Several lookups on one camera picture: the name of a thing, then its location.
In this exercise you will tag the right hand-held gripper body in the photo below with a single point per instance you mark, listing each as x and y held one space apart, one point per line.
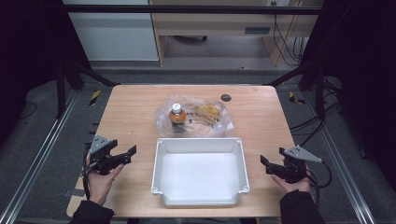
295 161

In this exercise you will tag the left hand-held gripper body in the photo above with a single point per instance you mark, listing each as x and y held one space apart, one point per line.
99 148

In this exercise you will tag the orange drink bottle white cap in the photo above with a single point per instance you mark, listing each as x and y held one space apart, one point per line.
177 116

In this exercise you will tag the clear plastic bag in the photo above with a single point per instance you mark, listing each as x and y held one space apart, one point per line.
214 124

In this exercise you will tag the white plastic bin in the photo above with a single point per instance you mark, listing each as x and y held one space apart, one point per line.
200 174

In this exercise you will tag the yellow snack packet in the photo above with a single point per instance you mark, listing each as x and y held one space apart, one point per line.
208 109

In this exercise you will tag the person's right hand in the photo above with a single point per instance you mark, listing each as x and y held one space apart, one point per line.
294 186

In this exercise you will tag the person's left hand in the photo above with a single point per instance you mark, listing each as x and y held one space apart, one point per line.
101 183

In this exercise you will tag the grey tape strip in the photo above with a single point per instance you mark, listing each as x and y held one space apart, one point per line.
74 192

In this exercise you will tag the yellow black floor tape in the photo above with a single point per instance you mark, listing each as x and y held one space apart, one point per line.
95 97
294 98

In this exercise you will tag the black metal stand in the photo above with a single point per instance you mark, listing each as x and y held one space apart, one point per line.
61 90
319 90

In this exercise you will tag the black round table grommet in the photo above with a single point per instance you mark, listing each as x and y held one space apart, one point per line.
226 97

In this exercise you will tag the white cabinet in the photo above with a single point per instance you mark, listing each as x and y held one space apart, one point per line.
115 37

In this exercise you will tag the black curtain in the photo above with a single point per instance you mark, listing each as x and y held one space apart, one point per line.
364 62
28 43

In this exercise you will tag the aluminium floor rail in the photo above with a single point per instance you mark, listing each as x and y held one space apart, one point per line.
40 155
345 174

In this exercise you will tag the black horizontal frame bar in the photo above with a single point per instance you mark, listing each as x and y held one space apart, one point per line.
186 9

